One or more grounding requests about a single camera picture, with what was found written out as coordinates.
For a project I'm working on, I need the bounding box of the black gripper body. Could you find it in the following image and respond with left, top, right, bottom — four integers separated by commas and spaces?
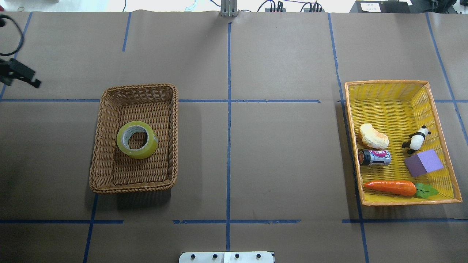
0, 60, 13, 85

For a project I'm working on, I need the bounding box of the yellow tape roll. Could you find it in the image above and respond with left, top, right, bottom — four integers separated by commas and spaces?
116, 121, 159, 159

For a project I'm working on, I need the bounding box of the brown wicker basket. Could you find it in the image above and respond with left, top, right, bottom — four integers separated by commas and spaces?
89, 83, 179, 194

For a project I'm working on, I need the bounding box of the yellow woven basket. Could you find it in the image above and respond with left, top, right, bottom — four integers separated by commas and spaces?
344, 80, 463, 206

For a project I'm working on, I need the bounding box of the white mounting plate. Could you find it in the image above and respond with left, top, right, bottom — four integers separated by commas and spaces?
178, 251, 276, 263

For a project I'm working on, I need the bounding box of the small drink can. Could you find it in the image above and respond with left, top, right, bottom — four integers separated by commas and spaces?
358, 149, 392, 166

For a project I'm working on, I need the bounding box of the toy bread croissant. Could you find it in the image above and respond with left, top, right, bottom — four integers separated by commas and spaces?
359, 123, 389, 150

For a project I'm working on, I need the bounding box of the toy panda figure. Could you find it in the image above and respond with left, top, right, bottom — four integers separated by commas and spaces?
401, 125, 431, 155

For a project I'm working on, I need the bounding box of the purple cube block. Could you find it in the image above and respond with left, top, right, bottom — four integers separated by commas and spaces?
404, 149, 444, 178

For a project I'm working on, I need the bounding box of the toy orange carrot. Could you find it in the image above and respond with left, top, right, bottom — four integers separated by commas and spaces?
364, 180, 439, 199

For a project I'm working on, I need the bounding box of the aluminium frame post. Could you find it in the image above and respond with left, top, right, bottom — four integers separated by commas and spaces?
220, 0, 239, 17

